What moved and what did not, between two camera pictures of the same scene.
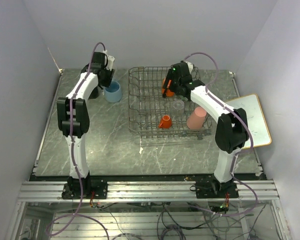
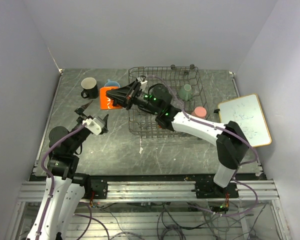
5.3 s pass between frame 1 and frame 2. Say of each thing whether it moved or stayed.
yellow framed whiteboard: stayed
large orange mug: moved
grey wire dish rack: stayed
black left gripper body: moved
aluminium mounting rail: stayed
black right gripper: moved
